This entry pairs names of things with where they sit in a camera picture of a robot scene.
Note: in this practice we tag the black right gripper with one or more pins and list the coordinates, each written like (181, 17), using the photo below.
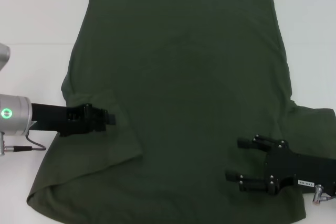
(288, 166)

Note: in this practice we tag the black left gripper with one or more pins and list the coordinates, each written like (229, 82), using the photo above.
(52, 119)

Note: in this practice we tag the dark green t-shirt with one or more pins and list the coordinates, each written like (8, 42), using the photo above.
(183, 77)

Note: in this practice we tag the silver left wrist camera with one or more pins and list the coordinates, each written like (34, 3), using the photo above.
(4, 56)

